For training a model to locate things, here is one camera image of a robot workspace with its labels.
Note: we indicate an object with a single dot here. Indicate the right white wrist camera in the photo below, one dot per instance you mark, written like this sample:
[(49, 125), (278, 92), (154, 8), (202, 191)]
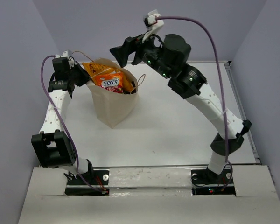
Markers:
[(152, 24)]

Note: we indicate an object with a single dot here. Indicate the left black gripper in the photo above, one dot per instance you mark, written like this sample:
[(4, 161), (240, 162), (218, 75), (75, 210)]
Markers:
[(85, 76)]

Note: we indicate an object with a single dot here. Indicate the orange red candy packet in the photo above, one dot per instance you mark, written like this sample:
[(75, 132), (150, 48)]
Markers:
[(111, 82)]

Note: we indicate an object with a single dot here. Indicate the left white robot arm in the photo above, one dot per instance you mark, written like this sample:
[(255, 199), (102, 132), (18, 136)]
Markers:
[(53, 145)]

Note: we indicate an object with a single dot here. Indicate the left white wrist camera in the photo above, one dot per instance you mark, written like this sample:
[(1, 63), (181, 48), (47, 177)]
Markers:
[(69, 55)]

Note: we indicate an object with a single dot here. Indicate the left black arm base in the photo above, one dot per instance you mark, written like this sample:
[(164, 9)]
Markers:
[(98, 185)]

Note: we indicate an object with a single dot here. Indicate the beige paper bag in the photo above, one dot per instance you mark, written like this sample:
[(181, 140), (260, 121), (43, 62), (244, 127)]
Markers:
[(112, 108)]

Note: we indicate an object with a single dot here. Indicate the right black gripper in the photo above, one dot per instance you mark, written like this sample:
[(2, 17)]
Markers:
[(130, 45)]

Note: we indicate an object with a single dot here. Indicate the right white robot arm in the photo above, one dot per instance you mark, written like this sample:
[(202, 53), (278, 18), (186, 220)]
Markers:
[(191, 85)]

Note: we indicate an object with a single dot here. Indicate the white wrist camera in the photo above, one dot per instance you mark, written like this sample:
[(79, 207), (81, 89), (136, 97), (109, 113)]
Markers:
[(152, 24), (69, 55)]

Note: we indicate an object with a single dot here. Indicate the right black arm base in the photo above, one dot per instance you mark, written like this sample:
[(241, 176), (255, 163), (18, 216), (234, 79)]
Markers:
[(206, 183)]

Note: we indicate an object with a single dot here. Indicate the orange snack bar packet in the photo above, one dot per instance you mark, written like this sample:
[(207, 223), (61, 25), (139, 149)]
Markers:
[(94, 69)]

